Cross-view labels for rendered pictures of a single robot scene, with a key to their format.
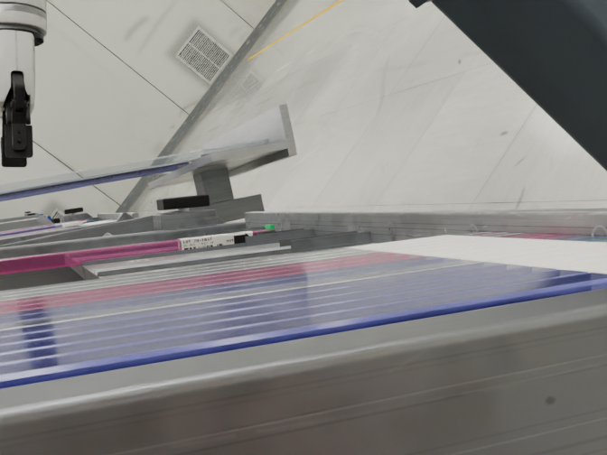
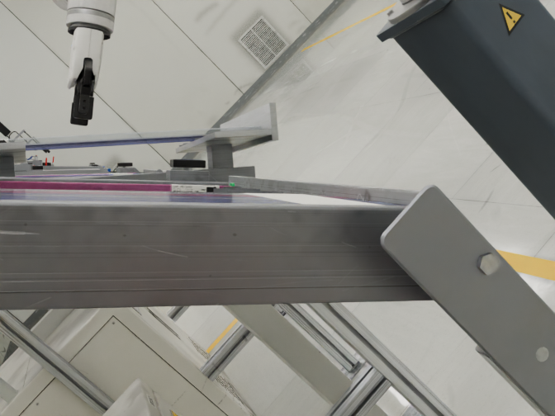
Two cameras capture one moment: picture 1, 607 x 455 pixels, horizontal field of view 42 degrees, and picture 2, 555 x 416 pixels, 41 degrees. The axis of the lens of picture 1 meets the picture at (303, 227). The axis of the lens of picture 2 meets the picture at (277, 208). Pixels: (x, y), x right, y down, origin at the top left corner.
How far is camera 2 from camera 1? 30 cm
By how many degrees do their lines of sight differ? 5
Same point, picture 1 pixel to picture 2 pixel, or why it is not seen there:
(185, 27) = (250, 16)
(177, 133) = (230, 109)
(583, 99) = (500, 124)
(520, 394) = (222, 229)
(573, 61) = (491, 95)
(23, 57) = (94, 48)
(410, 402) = (179, 224)
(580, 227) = (353, 194)
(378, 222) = (286, 186)
